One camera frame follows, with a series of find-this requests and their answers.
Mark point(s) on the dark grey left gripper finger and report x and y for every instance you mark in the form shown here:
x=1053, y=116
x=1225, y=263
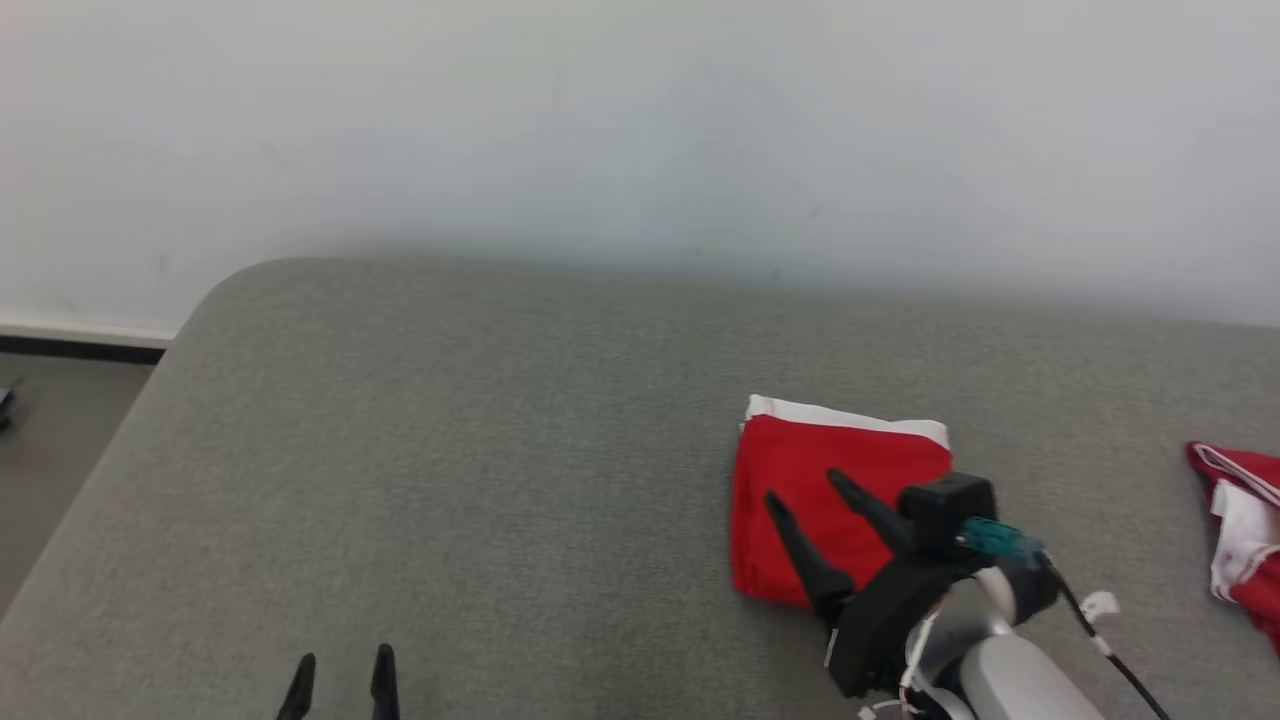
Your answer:
x=300, y=695
x=385, y=690

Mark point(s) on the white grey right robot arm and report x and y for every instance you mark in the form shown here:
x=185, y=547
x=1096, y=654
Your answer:
x=1010, y=680

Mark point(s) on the red shorts with white stripe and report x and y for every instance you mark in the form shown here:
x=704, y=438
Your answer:
x=800, y=460

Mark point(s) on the red Bulls 23 jersey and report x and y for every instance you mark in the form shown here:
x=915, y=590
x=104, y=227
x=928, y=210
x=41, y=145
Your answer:
x=1245, y=540

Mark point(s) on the dark wall baseboard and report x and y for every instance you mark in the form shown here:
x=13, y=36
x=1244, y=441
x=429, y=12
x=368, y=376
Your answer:
x=80, y=345

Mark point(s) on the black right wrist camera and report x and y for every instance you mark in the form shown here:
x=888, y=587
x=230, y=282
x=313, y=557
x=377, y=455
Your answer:
x=945, y=510

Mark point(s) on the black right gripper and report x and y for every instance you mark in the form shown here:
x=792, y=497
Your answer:
x=880, y=630

